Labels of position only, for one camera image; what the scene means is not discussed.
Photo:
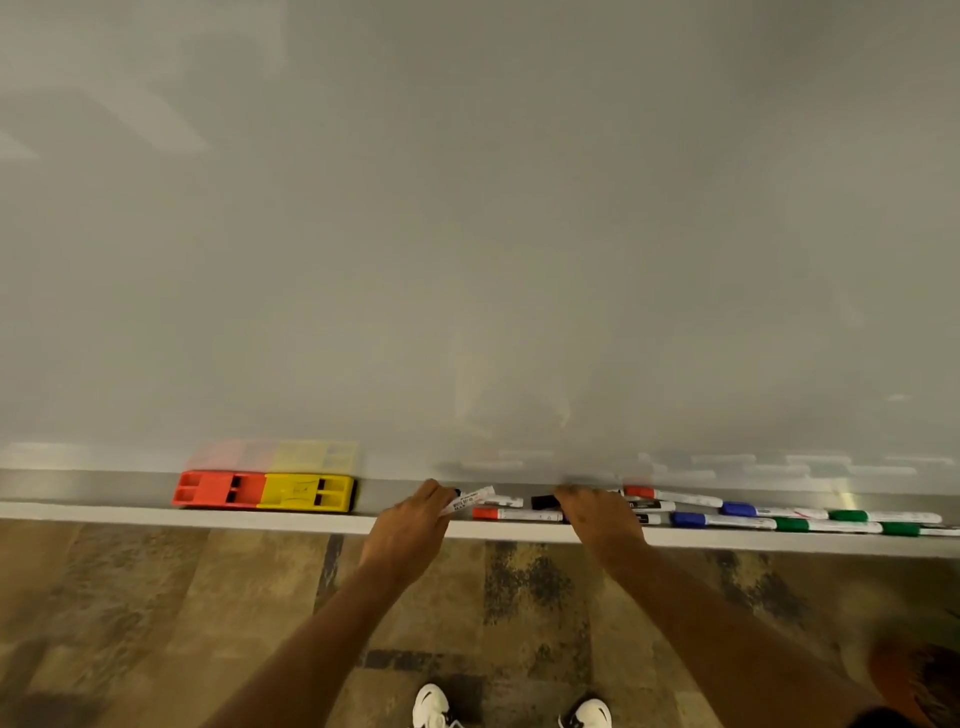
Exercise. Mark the person's left hand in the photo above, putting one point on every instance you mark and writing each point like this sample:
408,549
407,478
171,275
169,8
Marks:
405,536

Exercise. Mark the person's right hand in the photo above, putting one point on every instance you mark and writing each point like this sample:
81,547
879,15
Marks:
604,525

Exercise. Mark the person's right fingers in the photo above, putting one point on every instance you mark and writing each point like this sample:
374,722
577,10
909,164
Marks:
589,501

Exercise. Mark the person's left fingers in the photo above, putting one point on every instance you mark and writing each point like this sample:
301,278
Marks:
436,496

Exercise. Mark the black-capped white marker pen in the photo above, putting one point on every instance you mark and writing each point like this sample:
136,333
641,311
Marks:
472,499

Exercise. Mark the person's left forearm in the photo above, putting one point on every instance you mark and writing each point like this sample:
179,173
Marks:
315,652

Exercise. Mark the person's right forearm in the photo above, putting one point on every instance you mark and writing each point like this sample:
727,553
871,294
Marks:
720,637

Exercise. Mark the yellow whiteboard eraser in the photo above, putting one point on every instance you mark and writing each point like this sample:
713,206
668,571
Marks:
296,493

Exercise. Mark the row of assorted whiteboard markers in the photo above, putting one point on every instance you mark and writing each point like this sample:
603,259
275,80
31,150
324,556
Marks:
750,522

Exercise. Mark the person's white left shoe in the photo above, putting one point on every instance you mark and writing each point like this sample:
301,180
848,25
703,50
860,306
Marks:
431,709

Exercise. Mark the person's white shoe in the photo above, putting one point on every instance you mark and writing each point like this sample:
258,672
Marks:
431,709
589,715

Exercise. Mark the person's white right shoe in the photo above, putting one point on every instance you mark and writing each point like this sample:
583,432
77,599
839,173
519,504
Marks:
589,715

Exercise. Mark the red whiteboard eraser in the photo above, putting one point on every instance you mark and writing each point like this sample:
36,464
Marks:
214,489

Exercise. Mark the white whiteboard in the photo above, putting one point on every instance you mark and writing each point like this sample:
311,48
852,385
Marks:
480,225

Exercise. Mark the grey whiteboard tray ledge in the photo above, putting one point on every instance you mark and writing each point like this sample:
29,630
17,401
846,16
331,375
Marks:
112,499

